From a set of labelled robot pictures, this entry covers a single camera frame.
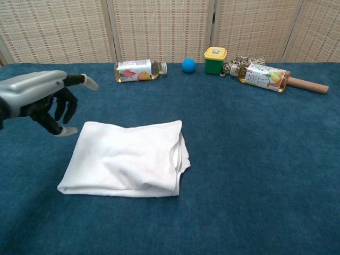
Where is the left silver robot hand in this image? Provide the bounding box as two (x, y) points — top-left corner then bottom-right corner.
(0, 70), (99, 137)

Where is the white T-shirt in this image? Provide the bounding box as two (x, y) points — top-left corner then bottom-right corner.
(56, 120), (192, 198)

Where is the woven folding screen panel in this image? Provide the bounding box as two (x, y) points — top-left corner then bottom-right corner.
(107, 0), (217, 64)
(211, 0), (306, 63)
(281, 0), (340, 63)
(0, 0), (119, 64)

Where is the tea bottle with orange label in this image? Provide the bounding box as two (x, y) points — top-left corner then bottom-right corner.
(114, 58), (168, 83)

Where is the blue ball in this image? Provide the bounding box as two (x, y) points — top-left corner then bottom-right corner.
(181, 57), (197, 73)

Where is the green container with yellow lid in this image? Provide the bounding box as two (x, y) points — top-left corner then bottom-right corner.
(203, 46), (228, 75)

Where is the dark blue tablecloth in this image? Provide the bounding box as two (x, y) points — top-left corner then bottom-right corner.
(0, 62), (340, 255)

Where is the tea bottle with green label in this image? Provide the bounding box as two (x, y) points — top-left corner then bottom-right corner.
(229, 63), (291, 94)

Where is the wooden rolling pin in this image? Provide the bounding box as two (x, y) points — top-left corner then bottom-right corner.
(288, 76), (329, 95)

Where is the beige braided rope bundle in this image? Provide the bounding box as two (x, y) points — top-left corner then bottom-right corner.
(219, 55), (267, 78)

